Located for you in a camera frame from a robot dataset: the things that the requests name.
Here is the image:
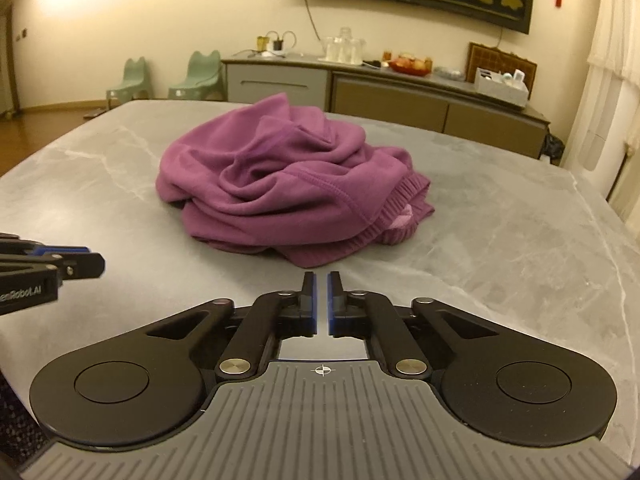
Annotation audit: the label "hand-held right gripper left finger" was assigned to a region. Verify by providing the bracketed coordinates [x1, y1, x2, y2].
[144, 271, 318, 380]

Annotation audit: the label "long grey brown sideboard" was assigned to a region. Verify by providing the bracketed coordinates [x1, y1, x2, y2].
[220, 52, 551, 162]

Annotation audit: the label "dark hanging cable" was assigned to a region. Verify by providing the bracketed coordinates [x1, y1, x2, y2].
[302, 0, 322, 42]

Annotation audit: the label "green plastic chair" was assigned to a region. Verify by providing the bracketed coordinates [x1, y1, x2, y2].
[167, 50, 224, 101]
[105, 56, 154, 104]

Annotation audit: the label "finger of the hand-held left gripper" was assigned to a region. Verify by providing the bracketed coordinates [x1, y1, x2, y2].
[0, 232, 92, 258]
[0, 252, 106, 281]

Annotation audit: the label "purple pants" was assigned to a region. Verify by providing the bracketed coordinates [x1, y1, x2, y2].
[155, 92, 434, 269]

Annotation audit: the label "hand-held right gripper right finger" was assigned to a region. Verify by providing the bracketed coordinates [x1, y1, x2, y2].
[327, 271, 502, 380]

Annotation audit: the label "white curtain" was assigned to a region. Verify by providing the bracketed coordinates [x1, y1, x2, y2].
[585, 0, 640, 222]

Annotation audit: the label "white storage box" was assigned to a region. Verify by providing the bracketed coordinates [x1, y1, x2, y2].
[472, 67, 530, 107]

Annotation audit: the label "grey knit clothing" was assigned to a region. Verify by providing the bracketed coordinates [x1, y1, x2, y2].
[0, 371, 51, 461]

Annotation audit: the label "group of clear glass cups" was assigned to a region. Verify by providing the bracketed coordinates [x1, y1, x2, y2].
[319, 27, 367, 66]

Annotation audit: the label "white device with tubes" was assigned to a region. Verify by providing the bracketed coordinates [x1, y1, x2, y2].
[267, 31, 299, 55]

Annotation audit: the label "white tower appliance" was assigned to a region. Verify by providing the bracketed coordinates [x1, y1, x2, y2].
[564, 50, 627, 171]

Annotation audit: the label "red fruit bowl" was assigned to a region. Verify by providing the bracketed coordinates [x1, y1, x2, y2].
[388, 52, 434, 77]

